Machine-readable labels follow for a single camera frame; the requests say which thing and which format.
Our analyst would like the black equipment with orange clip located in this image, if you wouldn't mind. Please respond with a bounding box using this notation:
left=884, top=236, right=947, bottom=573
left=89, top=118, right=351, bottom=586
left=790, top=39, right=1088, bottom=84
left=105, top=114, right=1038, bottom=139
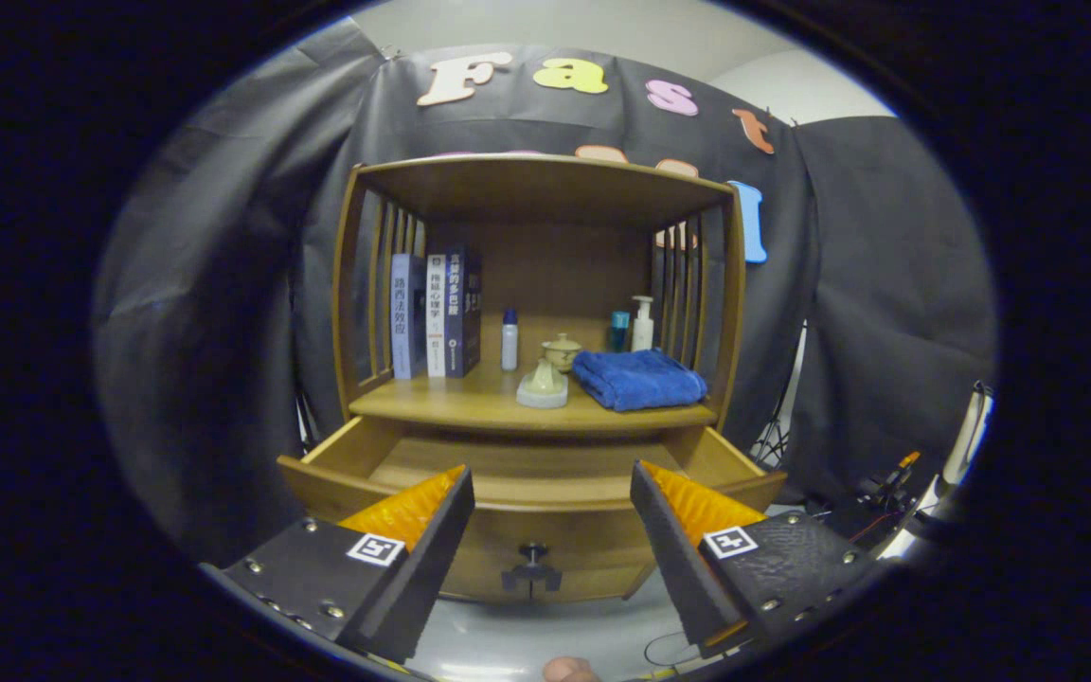
left=844, top=451, right=925, bottom=543

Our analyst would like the dark blue book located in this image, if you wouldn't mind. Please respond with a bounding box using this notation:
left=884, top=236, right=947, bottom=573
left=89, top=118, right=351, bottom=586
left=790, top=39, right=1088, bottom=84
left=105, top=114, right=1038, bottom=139
left=444, top=244, right=484, bottom=379

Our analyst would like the wooden cabinet door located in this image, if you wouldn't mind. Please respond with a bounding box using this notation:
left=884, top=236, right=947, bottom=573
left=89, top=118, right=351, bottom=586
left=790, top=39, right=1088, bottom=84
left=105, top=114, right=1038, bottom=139
left=534, top=566, right=657, bottom=603
left=439, top=573, right=533, bottom=604

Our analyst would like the pale green soap dish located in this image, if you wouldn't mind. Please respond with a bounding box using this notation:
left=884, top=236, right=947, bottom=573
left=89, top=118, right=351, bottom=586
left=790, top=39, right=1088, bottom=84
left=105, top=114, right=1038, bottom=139
left=516, top=357, right=570, bottom=410

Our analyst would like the wooden drawer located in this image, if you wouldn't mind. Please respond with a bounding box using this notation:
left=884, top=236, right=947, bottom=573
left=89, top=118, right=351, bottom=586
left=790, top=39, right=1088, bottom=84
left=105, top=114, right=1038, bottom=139
left=277, top=417, right=788, bottom=581

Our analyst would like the thin floor cable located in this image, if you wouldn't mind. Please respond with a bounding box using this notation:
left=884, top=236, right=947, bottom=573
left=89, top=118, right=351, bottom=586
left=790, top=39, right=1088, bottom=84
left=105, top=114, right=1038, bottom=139
left=643, top=632, right=698, bottom=669

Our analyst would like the wooden countertop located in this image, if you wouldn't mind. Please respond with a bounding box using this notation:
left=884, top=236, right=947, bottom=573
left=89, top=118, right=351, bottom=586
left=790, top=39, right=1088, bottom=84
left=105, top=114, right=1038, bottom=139
left=349, top=355, right=719, bottom=437

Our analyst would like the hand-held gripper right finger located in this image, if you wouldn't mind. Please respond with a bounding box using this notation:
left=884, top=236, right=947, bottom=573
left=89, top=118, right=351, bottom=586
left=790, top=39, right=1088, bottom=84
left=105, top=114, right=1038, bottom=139
left=629, top=460, right=878, bottom=660

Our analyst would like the black backdrop cloth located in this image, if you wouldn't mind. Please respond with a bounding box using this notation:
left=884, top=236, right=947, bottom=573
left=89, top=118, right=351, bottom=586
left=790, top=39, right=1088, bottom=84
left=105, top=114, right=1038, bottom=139
left=91, top=19, right=999, bottom=569

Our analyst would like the light blue book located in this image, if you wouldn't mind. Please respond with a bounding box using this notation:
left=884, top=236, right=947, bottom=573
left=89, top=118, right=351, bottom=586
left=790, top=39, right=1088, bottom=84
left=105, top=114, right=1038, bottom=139
left=390, top=253, right=427, bottom=381

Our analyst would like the blue folded towel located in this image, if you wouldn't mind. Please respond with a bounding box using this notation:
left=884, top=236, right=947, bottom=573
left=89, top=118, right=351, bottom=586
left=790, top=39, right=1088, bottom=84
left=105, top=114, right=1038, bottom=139
left=572, top=348, right=708, bottom=413

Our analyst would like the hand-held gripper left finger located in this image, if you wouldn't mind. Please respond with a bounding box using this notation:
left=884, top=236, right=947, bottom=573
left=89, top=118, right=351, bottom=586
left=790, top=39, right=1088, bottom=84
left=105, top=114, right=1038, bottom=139
left=198, top=464, right=476, bottom=666

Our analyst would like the wooden cabinet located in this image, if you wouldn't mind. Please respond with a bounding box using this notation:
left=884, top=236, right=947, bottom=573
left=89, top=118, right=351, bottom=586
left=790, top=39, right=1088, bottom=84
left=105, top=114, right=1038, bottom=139
left=332, top=153, right=747, bottom=607

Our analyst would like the white spine book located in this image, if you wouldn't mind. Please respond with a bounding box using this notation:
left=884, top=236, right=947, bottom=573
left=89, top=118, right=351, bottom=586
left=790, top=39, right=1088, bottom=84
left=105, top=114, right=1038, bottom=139
left=425, top=252, right=449, bottom=379

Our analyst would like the white pole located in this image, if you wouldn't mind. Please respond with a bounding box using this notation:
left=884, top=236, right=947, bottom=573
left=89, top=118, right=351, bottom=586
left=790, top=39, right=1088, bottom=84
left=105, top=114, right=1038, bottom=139
left=877, top=382, right=993, bottom=560

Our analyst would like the beige lidded teacup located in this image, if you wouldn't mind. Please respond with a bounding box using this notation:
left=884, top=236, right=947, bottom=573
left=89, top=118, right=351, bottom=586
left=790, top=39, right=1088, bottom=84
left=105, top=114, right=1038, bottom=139
left=542, top=332, right=583, bottom=373

